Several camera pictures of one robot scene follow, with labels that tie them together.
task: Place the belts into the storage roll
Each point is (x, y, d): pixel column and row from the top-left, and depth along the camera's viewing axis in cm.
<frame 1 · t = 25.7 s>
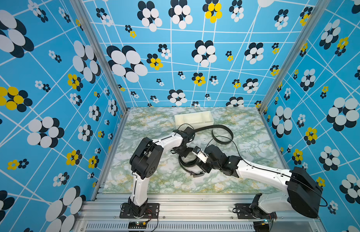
left hand: (184, 152, 95), fingers closed
right hand: (201, 158, 83), fingers open
white compartment storage tray: (196, 119, 119), on the table
long black leather belt: (182, 163, 90), point 2 cm above the table

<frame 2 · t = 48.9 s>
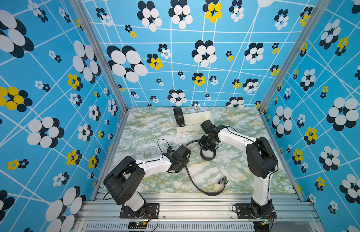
left hand: (189, 160, 90), fingers closed
right hand: (200, 146, 94), fingers closed
long black leather belt: (179, 115, 98), point 16 cm above the table
the other named things where they were.

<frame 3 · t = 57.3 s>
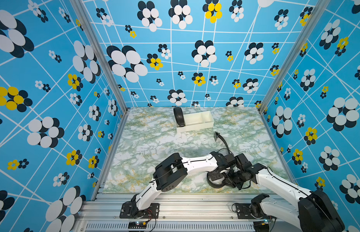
left hand: (215, 173, 87), fingers closed
right hand: (223, 181, 83), fingers closed
the named things where they were.

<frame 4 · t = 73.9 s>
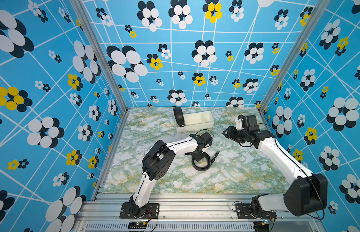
left hand: (199, 155, 94), fingers closed
right hand: (227, 132, 84), fingers open
black leather belt: (209, 160, 91), point 3 cm above the table
the other named things where they were.

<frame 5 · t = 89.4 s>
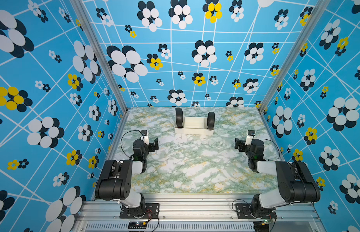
left hand: (151, 136, 93), fingers open
right hand: (246, 138, 93), fingers open
black leather belt: (211, 117, 98), point 15 cm above the table
the other named things where they were.

